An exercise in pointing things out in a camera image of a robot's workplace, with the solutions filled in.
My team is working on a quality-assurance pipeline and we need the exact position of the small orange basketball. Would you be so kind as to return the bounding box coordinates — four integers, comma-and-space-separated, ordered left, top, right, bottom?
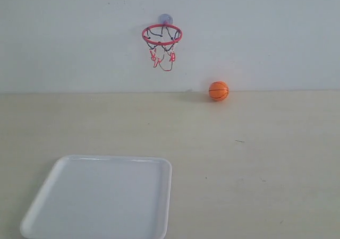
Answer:
209, 81, 229, 101

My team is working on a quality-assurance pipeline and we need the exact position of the red mini basketball hoop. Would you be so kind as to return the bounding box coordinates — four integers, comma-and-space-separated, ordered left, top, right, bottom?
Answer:
141, 14, 183, 72

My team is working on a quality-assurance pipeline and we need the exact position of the white plastic tray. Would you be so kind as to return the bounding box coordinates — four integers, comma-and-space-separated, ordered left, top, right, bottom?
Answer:
20, 155, 172, 238

